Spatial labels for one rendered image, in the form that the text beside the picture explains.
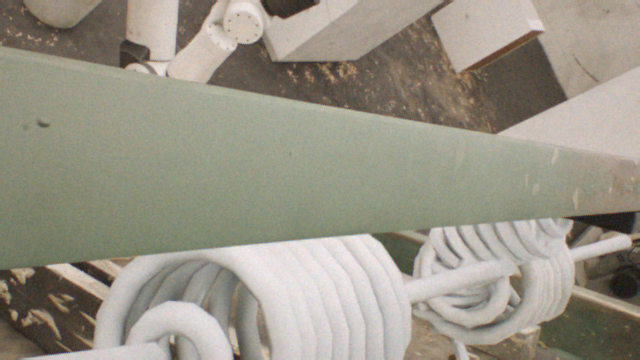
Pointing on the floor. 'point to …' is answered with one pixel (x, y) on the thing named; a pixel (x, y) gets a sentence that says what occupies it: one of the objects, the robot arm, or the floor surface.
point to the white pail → (60, 11)
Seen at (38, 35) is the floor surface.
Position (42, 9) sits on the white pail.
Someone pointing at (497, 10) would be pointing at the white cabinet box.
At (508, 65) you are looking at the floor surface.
